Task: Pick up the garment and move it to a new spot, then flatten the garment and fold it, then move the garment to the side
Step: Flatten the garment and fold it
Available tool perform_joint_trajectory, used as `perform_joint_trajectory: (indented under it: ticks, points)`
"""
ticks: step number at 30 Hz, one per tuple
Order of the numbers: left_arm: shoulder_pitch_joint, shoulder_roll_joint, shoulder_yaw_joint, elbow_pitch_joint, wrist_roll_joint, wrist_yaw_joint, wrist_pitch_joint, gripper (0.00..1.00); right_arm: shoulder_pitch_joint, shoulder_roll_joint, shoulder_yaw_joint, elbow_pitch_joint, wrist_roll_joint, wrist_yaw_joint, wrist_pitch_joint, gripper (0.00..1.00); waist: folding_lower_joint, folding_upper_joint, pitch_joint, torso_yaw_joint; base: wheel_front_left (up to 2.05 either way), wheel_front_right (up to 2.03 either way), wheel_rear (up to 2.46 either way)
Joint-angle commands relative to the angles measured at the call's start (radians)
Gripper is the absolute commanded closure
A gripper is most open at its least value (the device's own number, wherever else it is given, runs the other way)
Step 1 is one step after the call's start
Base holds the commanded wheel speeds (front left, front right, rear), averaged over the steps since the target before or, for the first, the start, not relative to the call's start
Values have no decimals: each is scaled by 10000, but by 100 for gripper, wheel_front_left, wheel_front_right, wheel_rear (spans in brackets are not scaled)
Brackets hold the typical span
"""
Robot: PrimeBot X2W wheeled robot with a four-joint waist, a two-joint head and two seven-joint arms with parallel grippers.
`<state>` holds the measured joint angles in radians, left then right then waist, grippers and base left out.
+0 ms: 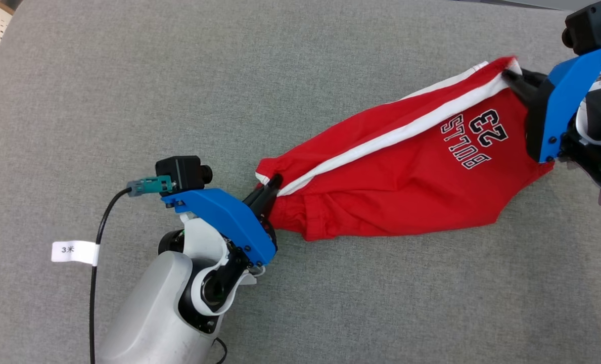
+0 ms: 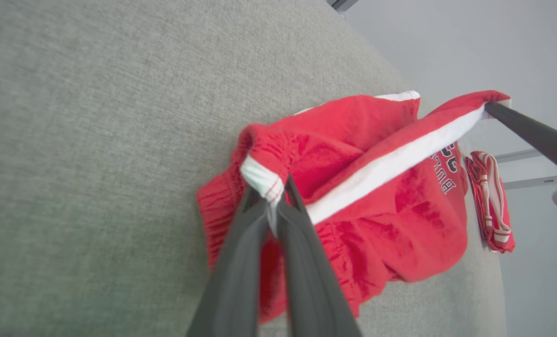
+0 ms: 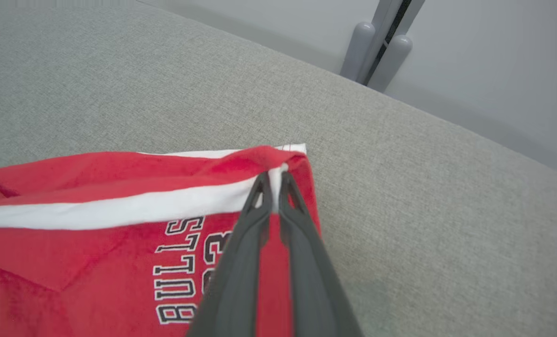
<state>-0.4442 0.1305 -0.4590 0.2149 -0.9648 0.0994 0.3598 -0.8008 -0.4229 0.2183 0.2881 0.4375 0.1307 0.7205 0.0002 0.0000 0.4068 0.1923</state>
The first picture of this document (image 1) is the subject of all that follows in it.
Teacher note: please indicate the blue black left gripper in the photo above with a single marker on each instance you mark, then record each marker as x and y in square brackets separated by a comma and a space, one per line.
[224, 217]

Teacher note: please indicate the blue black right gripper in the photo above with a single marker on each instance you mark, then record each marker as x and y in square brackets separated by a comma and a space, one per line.
[563, 96]

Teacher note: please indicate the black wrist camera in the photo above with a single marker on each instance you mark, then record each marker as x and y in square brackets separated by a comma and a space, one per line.
[588, 28]
[181, 169]

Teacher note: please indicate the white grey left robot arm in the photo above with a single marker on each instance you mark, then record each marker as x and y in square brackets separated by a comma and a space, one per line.
[148, 303]

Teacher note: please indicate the red white basketball shorts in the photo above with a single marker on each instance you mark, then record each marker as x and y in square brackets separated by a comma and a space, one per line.
[406, 172]

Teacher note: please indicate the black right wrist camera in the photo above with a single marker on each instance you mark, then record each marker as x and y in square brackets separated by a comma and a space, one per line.
[588, 28]

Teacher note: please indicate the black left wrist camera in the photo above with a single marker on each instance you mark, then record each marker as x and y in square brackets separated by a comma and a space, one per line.
[181, 169]

